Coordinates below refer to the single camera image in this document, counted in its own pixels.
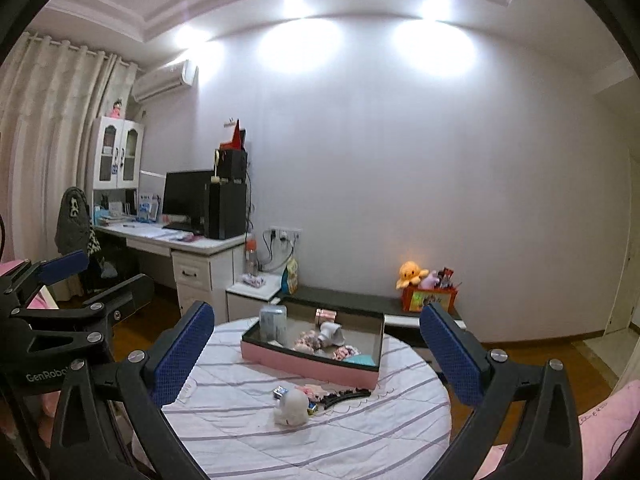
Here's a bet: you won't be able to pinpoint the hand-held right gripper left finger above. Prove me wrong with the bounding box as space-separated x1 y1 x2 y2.
49 300 216 480

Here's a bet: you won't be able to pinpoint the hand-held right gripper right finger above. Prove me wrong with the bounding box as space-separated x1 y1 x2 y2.
419 301 586 480

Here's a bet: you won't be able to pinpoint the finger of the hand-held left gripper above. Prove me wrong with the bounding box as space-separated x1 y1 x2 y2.
10 274 156 333
0 249 91 311

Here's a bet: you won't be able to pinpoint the clear plastic box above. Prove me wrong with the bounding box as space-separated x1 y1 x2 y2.
259 305 288 346

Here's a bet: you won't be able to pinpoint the white cup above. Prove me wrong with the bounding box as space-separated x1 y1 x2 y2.
319 321 346 348

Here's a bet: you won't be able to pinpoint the small doll figures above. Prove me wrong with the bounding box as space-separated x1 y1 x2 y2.
294 331 323 353

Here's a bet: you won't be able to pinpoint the pink tray box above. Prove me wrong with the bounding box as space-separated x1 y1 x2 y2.
240 296 386 390

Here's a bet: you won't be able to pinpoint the black office chair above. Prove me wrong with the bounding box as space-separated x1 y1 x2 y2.
54 186 138 296

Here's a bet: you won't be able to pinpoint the grey patterned jacket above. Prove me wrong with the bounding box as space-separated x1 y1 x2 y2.
54 186 101 256

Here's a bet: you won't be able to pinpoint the red printed toy box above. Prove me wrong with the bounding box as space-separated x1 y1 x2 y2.
402 285 460 313

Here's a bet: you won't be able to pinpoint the low white side cabinet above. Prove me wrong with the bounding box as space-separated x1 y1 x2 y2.
225 272 293 323

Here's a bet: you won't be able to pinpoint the white desk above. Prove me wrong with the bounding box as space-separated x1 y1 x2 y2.
94 220 248 326

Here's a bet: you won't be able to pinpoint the orange octopus plush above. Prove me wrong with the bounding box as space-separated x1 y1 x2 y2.
396 260 430 290

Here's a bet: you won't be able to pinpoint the low black-white bench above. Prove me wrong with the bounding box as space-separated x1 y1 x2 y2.
292 285 466 333

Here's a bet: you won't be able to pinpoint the black computer monitor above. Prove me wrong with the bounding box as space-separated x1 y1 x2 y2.
162 170 216 233

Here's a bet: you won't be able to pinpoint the white round toy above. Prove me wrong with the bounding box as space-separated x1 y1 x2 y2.
272 389 309 427

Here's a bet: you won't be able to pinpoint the white glass-door cabinet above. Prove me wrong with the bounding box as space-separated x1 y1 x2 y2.
87 116 147 191

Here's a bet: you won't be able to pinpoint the cream pleated curtain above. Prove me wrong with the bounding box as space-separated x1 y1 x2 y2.
0 35 138 306

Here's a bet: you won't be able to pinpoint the black computer tower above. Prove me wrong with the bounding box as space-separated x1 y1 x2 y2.
204 182 249 241

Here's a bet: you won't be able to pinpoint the yellow snack bag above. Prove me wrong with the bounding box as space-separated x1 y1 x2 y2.
282 257 299 295

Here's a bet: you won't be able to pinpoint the pink blanket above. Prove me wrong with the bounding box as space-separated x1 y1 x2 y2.
475 379 640 480

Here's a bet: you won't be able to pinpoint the black speaker box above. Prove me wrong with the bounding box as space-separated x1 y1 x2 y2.
219 149 248 185

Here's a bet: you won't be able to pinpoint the white door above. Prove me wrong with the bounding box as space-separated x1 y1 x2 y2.
602 160 640 336

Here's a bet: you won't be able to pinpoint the red folder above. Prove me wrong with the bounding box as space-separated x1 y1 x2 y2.
219 119 247 152

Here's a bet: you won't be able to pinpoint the black power cable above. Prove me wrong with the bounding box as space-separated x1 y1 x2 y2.
262 232 293 273

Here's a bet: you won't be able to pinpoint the white wall air conditioner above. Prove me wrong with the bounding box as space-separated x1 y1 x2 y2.
131 59 195 102

